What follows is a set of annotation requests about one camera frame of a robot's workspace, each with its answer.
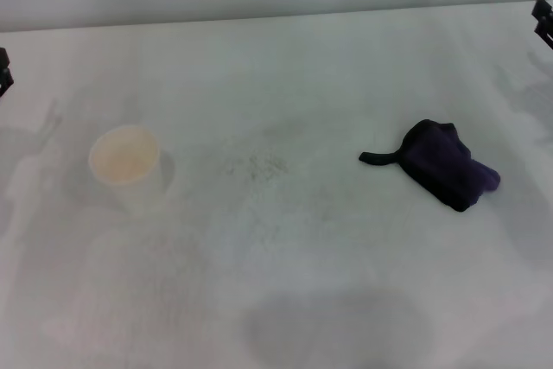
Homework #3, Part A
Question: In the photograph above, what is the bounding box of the white paper cup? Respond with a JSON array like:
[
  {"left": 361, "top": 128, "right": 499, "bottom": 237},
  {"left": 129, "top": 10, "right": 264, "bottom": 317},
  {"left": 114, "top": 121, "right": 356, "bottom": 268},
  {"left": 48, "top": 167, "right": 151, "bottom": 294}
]
[{"left": 88, "top": 125, "right": 163, "bottom": 216}]

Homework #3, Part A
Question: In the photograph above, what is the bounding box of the purple rag with black trim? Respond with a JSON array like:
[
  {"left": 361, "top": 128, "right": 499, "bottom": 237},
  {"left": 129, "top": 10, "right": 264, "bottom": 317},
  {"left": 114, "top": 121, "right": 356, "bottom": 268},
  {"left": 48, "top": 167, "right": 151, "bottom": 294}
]
[{"left": 359, "top": 118, "right": 502, "bottom": 213}]

